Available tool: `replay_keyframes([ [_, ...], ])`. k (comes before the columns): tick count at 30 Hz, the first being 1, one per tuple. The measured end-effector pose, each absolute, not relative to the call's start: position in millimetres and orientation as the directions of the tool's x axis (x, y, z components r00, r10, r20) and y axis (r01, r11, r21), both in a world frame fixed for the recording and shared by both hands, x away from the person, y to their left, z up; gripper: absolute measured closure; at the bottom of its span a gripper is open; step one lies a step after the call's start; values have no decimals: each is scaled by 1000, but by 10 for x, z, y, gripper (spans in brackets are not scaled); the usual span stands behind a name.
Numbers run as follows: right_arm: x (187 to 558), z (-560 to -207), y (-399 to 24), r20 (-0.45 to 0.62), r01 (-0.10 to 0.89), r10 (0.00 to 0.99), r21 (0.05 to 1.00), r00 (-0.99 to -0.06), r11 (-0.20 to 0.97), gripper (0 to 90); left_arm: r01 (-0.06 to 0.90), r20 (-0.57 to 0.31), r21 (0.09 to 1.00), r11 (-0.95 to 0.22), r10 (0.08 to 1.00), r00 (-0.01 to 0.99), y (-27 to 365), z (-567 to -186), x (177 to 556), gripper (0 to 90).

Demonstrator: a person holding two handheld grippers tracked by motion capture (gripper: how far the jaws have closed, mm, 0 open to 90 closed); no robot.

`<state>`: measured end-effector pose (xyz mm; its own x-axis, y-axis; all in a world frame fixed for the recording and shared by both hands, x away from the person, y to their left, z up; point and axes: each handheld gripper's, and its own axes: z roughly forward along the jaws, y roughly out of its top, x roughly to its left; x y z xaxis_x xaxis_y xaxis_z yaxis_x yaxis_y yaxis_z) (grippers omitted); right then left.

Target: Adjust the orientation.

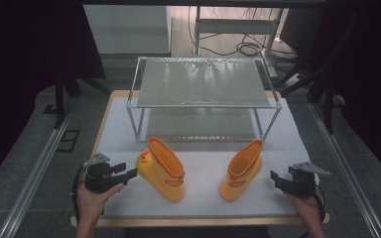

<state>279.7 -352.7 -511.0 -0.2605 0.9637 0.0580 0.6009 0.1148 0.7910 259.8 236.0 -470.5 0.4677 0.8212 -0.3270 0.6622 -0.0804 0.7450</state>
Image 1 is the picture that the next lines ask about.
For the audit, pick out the black floor bracket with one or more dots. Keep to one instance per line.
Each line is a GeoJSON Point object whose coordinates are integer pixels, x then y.
{"type": "Point", "coordinates": [50, 109]}
{"type": "Point", "coordinates": [68, 140]}

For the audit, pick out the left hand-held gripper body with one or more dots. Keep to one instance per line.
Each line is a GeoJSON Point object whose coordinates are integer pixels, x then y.
{"type": "Point", "coordinates": [99, 178]}

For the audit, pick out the dark curtain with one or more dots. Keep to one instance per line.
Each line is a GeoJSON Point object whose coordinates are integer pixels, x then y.
{"type": "Point", "coordinates": [23, 66]}
{"type": "Point", "coordinates": [370, 82]}

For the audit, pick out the black stand legs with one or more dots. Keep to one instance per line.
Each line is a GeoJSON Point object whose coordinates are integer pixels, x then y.
{"type": "Point", "coordinates": [61, 99]}

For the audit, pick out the yellow rain boot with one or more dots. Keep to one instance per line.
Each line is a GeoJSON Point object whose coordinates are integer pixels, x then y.
{"type": "Point", "coordinates": [241, 175]}

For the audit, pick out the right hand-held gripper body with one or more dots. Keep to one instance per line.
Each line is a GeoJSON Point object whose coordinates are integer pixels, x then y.
{"type": "Point", "coordinates": [302, 185]}

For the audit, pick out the white metal frame stand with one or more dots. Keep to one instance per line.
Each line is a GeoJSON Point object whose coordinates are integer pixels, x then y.
{"type": "Point", "coordinates": [234, 26]}

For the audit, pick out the metal two-tier shoe rack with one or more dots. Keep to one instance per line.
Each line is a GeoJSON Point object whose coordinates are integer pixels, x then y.
{"type": "Point", "coordinates": [203, 82]}

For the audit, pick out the white table mat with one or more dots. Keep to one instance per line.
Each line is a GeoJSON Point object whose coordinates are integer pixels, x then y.
{"type": "Point", "coordinates": [205, 205]}

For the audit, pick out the person's left hand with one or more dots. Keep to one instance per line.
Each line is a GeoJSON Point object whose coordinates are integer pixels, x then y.
{"type": "Point", "coordinates": [91, 205]}

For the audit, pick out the person's right hand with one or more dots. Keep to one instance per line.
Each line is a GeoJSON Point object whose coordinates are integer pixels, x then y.
{"type": "Point", "coordinates": [311, 210]}

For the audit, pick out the yellow rain boot duck face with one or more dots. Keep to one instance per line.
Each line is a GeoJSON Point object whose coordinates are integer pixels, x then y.
{"type": "Point", "coordinates": [160, 175]}

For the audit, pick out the black tripod stand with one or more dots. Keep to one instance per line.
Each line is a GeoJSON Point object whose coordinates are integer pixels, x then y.
{"type": "Point", "coordinates": [324, 89]}

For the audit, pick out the aluminium floor rail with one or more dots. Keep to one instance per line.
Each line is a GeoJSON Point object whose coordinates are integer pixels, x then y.
{"type": "Point", "coordinates": [29, 185]}
{"type": "Point", "coordinates": [347, 172]}

